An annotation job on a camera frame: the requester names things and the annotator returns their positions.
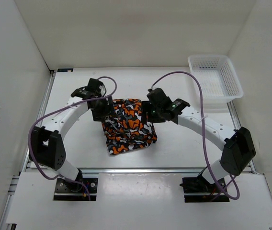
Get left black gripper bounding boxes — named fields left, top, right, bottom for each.
left=90, top=94, right=117, bottom=122

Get orange camouflage patterned shorts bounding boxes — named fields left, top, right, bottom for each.
left=102, top=98, right=158, bottom=155

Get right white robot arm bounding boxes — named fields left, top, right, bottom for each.
left=142, top=88, right=256, bottom=193

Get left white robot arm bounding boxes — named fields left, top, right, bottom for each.
left=28, top=77, right=112, bottom=192

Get blue label sticker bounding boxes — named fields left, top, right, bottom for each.
left=57, top=68, right=74, bottom=72

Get white perforated plastic basket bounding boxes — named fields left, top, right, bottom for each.
left=188, top=55, right=244, bottom=109

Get aluminium rail frame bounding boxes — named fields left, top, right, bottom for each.
left=0, top=69, right=272, bottom=230

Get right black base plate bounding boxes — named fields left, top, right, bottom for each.
left=180, top=177, right=229, bottom=203

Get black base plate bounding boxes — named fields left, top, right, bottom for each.
left=53, top=177, right=98, bottom=202
left=180, top=177, right=229, bottom=203

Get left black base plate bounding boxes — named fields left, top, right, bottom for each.
left=53, top=177, right=98, bottom=202

